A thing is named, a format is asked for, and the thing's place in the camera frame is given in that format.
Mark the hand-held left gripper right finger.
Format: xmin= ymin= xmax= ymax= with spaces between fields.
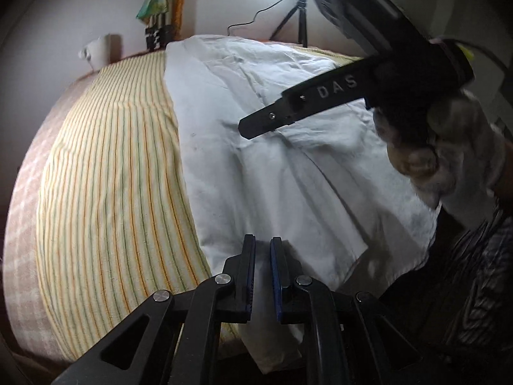
xmin=269 ymin=236 xmax=437 ymax=385

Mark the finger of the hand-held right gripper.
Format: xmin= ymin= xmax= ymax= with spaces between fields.
xmin=238 ymin=102 xmax=299 ymax=140

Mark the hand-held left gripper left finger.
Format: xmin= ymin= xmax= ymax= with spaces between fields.
xmin=50 ymin=234 xmax=257 ymax=385

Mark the white shirt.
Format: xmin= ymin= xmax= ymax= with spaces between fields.
xmin=164 ymin=35 xmax=442 ymax=374

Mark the person's right hand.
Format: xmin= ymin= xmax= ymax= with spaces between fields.
xmin=372 ymin=88 xmax=508 ymax=214

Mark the black mini tripod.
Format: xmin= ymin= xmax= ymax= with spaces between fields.
xmin=269 ymin=0 xmax=309 ymax=48

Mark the yellow striped bed sheet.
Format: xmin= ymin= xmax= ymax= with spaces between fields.
xmin=35 ymin=42 xmax=363 ymax=364

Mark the white mug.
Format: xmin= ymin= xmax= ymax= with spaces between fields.
xmin=78 ymin=34 xmax=111 ymax=71

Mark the person's striped clothing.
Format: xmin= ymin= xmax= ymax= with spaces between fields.
xmin=439 ymin=196 xmax=513 ymax=355

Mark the pink plaid mattress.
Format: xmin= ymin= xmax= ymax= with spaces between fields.
xmin=2 ymin=75 xmax=102 ymax=355

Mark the black ring light cable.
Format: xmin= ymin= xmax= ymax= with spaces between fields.
xmin=227 ymin=0 xmax=298 ymax=38

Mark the orange wooden post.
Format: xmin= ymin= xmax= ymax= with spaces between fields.
xmin=172 ymin=0 xmax=187 ymax=41

